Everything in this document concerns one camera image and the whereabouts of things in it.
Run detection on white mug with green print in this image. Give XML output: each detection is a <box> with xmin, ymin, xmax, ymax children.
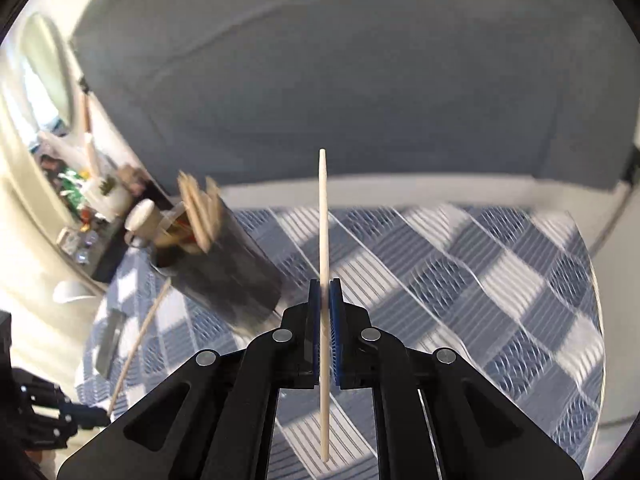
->
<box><xmin>80</xmin><ymin>172</ymin><xmax>133</xmax><ymax>221</ymax></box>

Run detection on white bowl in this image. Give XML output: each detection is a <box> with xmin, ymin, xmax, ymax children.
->
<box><xmin>52</xmin><ymin>280</ymin><xmax>101</xmax><ymax>306</ymax></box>

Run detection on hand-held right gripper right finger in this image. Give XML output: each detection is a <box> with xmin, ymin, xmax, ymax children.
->
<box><xmin>329</xmin><ymin>279</ymin><xmax>585</xmax><ymax>480</ymax></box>

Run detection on beige cup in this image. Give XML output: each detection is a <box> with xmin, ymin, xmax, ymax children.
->
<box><xmin>122</xmin><ymin>199</ymin><xmax>163</xmax><ymax>250</ymax></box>

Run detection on shiny steel object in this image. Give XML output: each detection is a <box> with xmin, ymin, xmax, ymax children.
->
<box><xmin>95</xmin><ymin>310</ymin><xmax>126</xmax><ymax>378</ymax></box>

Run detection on glass jar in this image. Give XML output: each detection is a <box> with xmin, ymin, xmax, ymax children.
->
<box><xmin>57</xmin><ymin>227</ymin><xmax>98</xmax><ymax>263</ymax></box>

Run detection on wooden handled utensil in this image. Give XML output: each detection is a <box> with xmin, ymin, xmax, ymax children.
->
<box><xmin>79</xmin><ymin>77</ymin><xmax>101</xmax><ymax>177</ymax></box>

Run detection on wooden utensils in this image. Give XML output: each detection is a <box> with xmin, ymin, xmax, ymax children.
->
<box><xmin>185</xmin><ymin>172</ymin><xmax>211</xmax><ymax>251</ymax></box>

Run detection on grey upholstered backrest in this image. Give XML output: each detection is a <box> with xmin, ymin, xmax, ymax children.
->
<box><xmin>67</xmin><ymin>0</ymin><xmax>640</xmax><ymax>196</ymax></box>

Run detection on blue white patterned tablecloth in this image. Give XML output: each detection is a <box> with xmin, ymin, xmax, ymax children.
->
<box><xmin>75</xmin><ymin>205</ymin><xmax>606</xmax><ymax>480</ymax></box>

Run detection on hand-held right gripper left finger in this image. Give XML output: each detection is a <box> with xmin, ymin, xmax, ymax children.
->
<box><xmin>56</xmin><ymin>279</ymin><xmax>322</xmax><ymax>480</ymax></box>

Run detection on wooden chopstick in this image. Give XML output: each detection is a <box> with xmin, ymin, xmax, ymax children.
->
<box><xmin>318</xmin><ymin>148</ymin><xmax>332</xmax><ymax>462</ymax></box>
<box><xmin>177</xmin><ymin>172</ymin><xmax>203</xmax><ymax>241</ymax></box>
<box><xmin>107</xmin><ymin>279</ymin><xmax>172</xmax><ymax>418</ymax></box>
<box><xmin>192</xmin><ymin>195</ymin><xmax>216</xmax><ymax>253</ymax></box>
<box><xmin>202</xmin><ymin>176</ymin><xmax>221</xmax><ymax>248</ymax></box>
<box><xmin>205</xmin><ymin>180</ymin><xmax>224</xmax><ymax>241</ymax></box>

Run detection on pale oval plate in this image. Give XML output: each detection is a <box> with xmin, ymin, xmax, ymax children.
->
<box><xmin>20</xmin><ymin>12</ymin><xmax>73</xmax><ymax>126</ymax></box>

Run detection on black cylindrical chopstick holder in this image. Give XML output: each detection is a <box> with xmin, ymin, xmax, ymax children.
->
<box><xmin>149</xmin><ymin>199</ymin><xmax>285</xmax><ymax>337</ymax></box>

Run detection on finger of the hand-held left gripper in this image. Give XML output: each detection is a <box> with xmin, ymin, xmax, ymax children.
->
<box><xmin>14</xmin><ymin>367</ymin><xmax>110</xmax><ymax>451</ymax></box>

